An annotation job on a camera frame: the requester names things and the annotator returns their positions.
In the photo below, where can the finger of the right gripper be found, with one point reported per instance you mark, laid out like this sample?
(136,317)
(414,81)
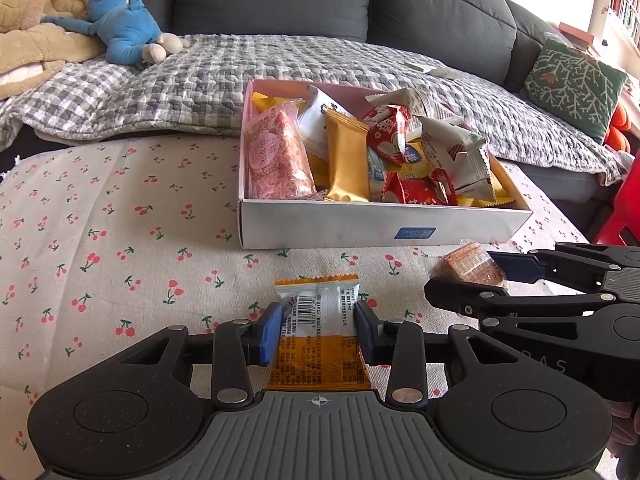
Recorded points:
(492,305)
(573,271)

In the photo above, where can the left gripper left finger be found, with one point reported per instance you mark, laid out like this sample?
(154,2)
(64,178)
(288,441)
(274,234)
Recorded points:
(237,345)

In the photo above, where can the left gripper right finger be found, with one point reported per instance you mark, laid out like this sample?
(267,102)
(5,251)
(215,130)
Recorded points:
(400,345)

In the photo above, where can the clear wafer biscuit packet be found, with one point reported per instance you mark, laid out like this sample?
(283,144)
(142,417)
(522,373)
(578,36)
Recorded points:
(469,263)

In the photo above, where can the orange silver snack packet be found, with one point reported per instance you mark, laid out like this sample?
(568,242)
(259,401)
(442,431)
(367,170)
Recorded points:
(319,348)

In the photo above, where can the red heart snack packet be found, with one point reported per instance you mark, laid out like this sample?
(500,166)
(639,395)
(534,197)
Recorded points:
(434,189)

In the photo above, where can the blue white roll packet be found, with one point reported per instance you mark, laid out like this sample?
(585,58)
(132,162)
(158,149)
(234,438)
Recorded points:
(376,175)

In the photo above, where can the pink candy bag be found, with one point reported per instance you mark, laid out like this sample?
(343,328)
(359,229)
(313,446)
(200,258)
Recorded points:
(276,162)

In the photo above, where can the large white snack bag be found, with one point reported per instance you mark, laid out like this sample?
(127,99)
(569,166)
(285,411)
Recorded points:
(420,104)

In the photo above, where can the yellow ridged snack packet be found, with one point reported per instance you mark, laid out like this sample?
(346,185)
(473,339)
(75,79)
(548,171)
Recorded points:
(319,168)

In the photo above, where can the gold wafer bar packet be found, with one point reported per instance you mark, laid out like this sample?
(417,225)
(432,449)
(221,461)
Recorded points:
(348,159)

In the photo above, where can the white monkey snack packet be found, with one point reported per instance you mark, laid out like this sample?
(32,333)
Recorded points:
(311,121)

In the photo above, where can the yellow maple sandwich packet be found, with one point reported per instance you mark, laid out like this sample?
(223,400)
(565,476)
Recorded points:
(485,193)

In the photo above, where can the yellow blue biscuit packet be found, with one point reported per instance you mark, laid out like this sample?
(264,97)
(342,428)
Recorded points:
(416,165)

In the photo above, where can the red plastic stool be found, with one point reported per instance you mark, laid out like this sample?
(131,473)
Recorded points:
(623,225)

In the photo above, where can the orange cushion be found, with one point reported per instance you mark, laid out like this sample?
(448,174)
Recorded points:
(619,124)

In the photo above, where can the cherry print tablecloth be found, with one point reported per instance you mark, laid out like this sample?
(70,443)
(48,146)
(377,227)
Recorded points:
(105,244)

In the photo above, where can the green patterned cushion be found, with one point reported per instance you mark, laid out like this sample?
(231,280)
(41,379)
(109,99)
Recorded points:
(576,87)

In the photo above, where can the pink cardboard box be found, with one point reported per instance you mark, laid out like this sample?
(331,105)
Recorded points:
(274,224)

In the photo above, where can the white paper pad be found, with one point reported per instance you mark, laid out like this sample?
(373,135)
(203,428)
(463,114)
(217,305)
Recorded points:
(435,71)

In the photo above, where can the bookshelf with books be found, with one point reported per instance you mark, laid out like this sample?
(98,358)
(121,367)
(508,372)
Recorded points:
(611,34)

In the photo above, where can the dark grey sofa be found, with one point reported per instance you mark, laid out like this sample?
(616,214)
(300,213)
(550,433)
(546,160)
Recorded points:
(498,40)

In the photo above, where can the blue plush toy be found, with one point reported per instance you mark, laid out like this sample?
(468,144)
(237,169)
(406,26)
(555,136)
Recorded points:
(128,30)

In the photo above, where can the beige fleece blanket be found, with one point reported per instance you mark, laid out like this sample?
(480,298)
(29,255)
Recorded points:
(32,51)

